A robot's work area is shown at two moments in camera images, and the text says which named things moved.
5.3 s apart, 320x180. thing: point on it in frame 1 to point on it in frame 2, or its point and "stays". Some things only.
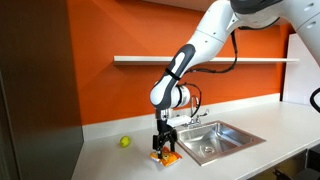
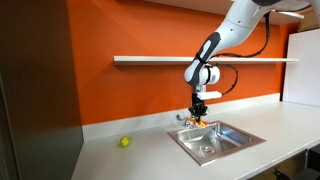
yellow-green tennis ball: x=125 y=141 stays
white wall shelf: x=214 y=59 stays
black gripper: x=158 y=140 to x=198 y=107
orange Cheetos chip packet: x=167 y=158 to x=201 y=123
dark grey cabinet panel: x=41 y=127 stays
